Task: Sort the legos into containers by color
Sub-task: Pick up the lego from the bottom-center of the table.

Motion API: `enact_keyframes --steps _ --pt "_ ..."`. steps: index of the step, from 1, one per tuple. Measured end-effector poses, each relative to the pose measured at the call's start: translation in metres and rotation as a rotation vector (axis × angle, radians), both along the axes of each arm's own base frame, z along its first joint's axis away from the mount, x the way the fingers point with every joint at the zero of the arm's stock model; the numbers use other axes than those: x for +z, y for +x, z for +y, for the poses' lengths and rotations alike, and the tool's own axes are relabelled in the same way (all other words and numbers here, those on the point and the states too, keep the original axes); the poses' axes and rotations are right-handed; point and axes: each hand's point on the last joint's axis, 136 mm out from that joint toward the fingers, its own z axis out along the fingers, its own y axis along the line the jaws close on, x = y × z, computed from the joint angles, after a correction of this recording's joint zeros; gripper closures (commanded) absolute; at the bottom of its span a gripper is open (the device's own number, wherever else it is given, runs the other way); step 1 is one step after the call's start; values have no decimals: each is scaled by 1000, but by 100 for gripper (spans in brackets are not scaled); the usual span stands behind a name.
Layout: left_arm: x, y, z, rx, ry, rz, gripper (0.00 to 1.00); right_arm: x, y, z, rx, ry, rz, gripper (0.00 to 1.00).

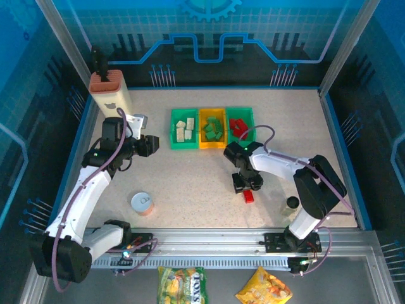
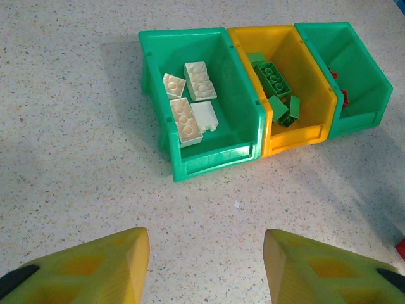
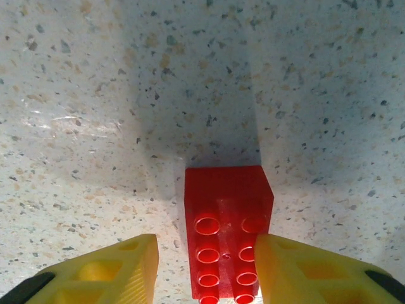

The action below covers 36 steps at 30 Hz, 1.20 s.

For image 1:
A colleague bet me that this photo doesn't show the slotted grey cable duct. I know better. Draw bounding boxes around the slotted grey cable duct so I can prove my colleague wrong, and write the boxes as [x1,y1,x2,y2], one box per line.
[91,255,294,270]

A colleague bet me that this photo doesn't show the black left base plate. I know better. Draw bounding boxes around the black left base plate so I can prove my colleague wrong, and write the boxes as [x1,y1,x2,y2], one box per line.
[126,232,153,254]

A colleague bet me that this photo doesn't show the black knife handle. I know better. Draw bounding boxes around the black knife handle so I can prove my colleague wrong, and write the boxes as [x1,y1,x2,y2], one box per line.
[89,44,108,82]

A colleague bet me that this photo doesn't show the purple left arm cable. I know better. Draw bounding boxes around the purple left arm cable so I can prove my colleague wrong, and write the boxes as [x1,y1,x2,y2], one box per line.
[52,107,127,292]

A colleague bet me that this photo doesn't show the small jar with black lid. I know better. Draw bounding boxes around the small jar with black lid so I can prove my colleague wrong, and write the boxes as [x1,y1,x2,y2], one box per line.
[282,196,301,218]

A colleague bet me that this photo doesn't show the yellow plastic bin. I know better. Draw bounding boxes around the yellow plastic bin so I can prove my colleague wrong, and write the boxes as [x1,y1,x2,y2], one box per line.
[198,108,228,150]

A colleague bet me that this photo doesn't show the yellow snack bag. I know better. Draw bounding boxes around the yellow snack bag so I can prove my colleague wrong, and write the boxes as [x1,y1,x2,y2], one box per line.
[235,265,294,304]

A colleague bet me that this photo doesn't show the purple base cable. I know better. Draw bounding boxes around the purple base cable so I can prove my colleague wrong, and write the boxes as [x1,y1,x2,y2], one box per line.
[116,236,158,276]
[300,227,332,277]

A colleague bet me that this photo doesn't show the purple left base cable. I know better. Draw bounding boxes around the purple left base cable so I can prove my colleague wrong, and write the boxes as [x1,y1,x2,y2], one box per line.
[116,236,158,276]

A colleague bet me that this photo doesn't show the cream knife block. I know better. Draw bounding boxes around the cream knife block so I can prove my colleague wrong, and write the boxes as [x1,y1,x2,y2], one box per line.
[87,68,134,120]

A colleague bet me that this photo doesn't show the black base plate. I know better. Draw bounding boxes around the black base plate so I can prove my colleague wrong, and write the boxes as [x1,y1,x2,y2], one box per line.
[264,232,323,253]
[126,232,153,254]

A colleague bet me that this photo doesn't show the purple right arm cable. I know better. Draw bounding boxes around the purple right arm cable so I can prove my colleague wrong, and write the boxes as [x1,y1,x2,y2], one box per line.
[239,125,357,222]

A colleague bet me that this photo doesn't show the aluminium frame post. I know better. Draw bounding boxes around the aluminium frame post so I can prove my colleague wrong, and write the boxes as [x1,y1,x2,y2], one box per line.
[34,0,96,96]
[318,0,380,98]

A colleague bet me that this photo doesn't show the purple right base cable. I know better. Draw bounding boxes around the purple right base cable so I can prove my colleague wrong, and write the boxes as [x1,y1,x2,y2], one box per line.
[300,227,332,277]

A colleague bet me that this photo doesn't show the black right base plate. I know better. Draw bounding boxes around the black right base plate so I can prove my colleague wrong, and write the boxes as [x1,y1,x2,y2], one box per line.
[264,232,323,253]

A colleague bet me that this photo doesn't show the tin can with pull tab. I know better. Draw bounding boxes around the tin can with pull tab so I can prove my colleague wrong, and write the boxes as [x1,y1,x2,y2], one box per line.
[130,192,156,218]

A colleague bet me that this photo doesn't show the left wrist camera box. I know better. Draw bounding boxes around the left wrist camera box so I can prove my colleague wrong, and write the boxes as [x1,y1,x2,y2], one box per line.
[132,113,149,129]

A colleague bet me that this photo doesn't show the small circuit board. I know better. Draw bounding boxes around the small circuit board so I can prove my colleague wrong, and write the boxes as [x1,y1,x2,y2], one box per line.
[117,248,135,267]
[289,256,313,276]

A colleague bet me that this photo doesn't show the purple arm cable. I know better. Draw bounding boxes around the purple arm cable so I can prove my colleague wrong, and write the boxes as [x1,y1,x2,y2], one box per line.
[52,107,127,292]
[239,125,357,222]

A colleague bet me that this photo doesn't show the green snack bag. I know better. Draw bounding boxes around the green snack bag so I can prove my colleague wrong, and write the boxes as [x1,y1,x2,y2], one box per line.
[157,265,210,304]

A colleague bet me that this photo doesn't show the aluminium frame rail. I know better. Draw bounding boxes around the aluminium frame rail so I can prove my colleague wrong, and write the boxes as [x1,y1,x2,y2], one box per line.
[37,227,379,257]

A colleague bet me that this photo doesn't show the green plastic bin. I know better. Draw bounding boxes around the green plastic bin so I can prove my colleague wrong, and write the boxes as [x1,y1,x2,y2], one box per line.
[225,106,256,146]
[170,108,200,150]

